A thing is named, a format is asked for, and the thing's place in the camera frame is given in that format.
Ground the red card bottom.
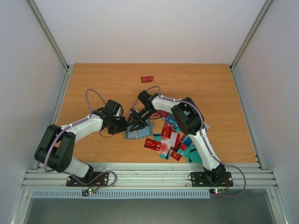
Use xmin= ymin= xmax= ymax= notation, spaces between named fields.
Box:
xmin=170 ymin=151 xmax=182 ymax=161

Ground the aluminium rail platform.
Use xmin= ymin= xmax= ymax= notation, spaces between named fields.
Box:
xmin=21 ymin=163 xmax=278 ymax=189

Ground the blue slotted cable duct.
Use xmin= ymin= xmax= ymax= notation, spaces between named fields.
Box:
xmin=31 ymin=189 xmax=210 ymax=199

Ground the teal card black stripe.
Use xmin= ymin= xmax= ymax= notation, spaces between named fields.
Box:
xmin=159 ymin=154 xmax=170 ymax=160

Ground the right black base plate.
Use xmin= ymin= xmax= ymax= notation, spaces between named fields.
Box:
xmin=187 ymin=172 xmax=234 ymax=188

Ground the aluminium frame post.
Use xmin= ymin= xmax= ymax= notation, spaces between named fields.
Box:
xmin=27 ymin=0 xmax=70 ymax=70
xmin=230 ymin=0 xmax=274 ymax=70

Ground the teal card holder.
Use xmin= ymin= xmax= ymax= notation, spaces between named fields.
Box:
xmin=125 ymin=119 xmax=154 ymax=140

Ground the small circuit board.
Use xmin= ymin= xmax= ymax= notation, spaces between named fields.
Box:
xmin=210 ymin=189 xmax=226 ymax=195
xmin=81 ymin=189 xmax=97 ymax=196

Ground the blue white card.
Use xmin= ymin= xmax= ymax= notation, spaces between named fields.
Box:
xmin=180 ymin=135 xmax=192 ymax=147

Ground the white card red circle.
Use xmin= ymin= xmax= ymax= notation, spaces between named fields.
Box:
xmin=158 ymin=137 xmax=172 ymax=155

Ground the teal card left stripe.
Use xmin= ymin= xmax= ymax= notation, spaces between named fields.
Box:
xmin=153 ymin=133 xmax=162 ymax=142

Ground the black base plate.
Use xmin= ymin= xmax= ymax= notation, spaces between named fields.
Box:
xmin=187 ymin=172 xmax=234 ymax=188
xmin=66 ymin=171 xmax=109 ymax=187

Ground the left aluminium frame post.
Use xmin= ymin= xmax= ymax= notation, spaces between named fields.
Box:
xmin=27 ymin=0 xmax=70 ymax=70

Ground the left small circuit board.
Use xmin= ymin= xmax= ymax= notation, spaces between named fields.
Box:
xmin=81 ymin=189 xmax=97 ymax=196

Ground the right aluminium frame post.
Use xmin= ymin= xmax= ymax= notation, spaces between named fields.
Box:
xmin=230 ymin=0 xmax=274 ymax=70

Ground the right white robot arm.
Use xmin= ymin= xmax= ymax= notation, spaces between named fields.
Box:
xmin=128 ymin=91 xmax=226 ymax=186

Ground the right small circuit board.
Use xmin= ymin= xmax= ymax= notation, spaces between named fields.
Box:
xmin=210 ymin=189 xmax=226 ymax=195

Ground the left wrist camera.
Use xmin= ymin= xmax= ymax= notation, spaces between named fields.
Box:
xmin=115 ymin=105 xmax=123 ymax=117

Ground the lone red VIP card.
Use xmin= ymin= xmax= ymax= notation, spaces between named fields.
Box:
xmin=141 ymin=76 xmax=154 ymax=83

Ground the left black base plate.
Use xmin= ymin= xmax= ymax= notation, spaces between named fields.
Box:
xmin=66 ymin=171 xmax=109 ymax=187

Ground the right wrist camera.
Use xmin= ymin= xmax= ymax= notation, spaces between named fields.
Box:
xmin=130 ymin=107 xmax=138 ymax=114

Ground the teal card bottom right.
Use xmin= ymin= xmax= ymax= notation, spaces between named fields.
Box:
xmin=187 ymin=148 xmax=203 ymax=164

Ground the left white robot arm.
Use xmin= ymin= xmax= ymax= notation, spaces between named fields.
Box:
xmin=34 ymin=100 xmax=127 ymax=186

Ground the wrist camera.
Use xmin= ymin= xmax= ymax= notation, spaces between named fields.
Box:
xmin=130 ymin=107 xmax=138 ymax=114
xmin=115 ymin=105 xmax=123 ymax=117

